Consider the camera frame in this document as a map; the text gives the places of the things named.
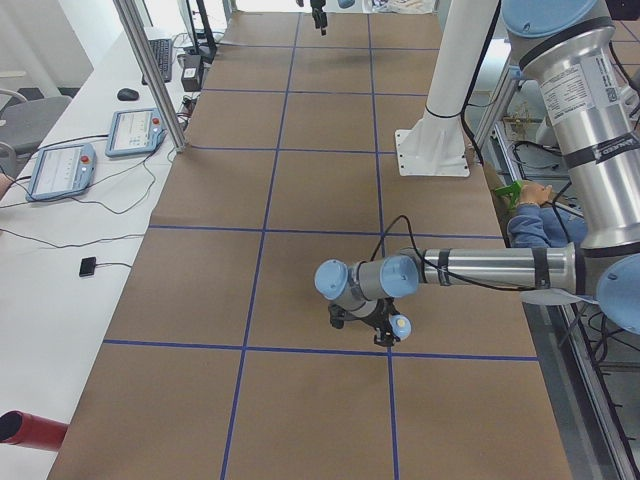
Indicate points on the black keyboard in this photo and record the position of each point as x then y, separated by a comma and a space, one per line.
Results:
162, 50

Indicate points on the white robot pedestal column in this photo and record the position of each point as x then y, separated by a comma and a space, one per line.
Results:
435, 145

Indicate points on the small black square device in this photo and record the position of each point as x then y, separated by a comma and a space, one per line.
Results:
87, 266

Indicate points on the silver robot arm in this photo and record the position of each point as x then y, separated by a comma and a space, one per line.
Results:
550, 260

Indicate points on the near blue teach pendant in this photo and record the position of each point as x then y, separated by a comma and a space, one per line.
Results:
61, 171

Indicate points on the red cylinder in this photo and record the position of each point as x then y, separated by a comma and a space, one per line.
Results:
32, 431

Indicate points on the blue teach pendant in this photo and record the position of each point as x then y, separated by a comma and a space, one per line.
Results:
134, 132
61, 171

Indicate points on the far blue teach pendant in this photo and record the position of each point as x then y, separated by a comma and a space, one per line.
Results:
134, 132

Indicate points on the person in blue sweater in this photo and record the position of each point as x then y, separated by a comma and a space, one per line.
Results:
534, 225

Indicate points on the grey office chair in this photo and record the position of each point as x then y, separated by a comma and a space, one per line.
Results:
25, 124

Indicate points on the aluminium frame post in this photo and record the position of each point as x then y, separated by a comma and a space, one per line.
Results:
135, 32

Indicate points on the black power box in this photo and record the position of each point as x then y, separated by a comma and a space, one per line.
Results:
192, 73

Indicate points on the black computer mouse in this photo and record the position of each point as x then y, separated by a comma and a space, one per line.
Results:
127, 94

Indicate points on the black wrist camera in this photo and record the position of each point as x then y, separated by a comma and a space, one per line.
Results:
338, 316

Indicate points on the green tool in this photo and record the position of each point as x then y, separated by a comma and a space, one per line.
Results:
511, 192

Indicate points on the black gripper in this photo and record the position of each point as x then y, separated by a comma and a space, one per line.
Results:
384, 326
317, 11

